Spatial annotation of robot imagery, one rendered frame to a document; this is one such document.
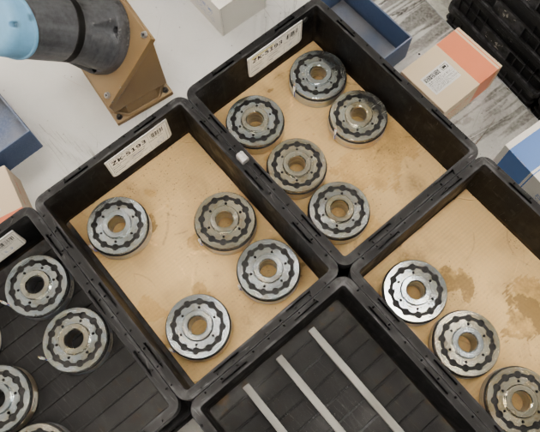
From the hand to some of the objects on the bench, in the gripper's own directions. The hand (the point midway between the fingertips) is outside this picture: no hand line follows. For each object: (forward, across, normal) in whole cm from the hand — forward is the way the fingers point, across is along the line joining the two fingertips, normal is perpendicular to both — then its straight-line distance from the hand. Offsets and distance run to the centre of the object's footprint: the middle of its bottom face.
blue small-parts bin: (+6, -81, -2) cm, 81 cm away
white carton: (+6, -23, 0) cm, 24 cm away
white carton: (+6, +6, -76) cm, 76 cm away
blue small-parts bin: (+6, -7, -28) cm, 29 cm away
